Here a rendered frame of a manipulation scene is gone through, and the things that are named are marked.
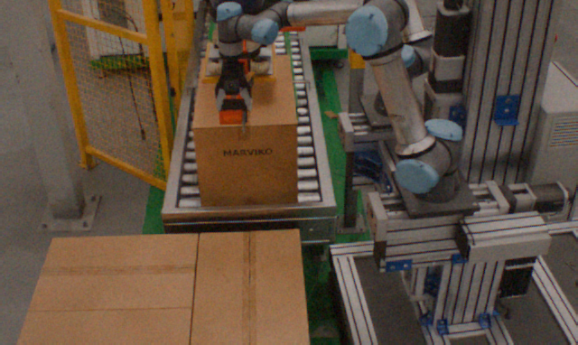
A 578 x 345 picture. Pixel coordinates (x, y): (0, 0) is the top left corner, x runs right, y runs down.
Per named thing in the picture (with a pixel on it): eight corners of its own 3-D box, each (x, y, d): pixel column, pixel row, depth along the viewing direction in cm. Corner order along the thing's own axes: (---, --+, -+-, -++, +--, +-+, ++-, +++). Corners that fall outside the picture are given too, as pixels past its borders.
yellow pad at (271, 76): (251, 45, 285) (251, 34, 282) (275, 44, 285) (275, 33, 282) (250, 82, 257) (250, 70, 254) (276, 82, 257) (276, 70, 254)
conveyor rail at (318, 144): (293, 21, 469) (292, -4, 459) (300, 21, 470) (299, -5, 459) (322, 239, 278) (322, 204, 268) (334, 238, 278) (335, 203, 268)
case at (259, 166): (209, 132, 323) (201, 58, 301) (291, 128, 324) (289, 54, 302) (201, 209, 274) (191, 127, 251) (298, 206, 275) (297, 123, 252)
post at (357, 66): (342, 220, 351) (349, 48, 294) (355, 219, 351) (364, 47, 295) (344, 228, 345) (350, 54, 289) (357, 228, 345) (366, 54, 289)
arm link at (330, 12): (419, -19, 177) (275, -7, 206) (402, -6, 170) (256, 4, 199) (425, 22, 182) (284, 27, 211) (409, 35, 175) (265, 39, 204)
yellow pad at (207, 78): (208, 46, 285) (207, 35, 282) (230, 45, 285) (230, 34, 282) (201, 83, 256) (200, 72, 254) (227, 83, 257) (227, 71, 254)
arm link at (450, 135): (464, 158, 198) (470, 120, 191) (448, 181, 189) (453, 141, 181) (427, 146, 204) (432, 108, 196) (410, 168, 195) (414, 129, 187)
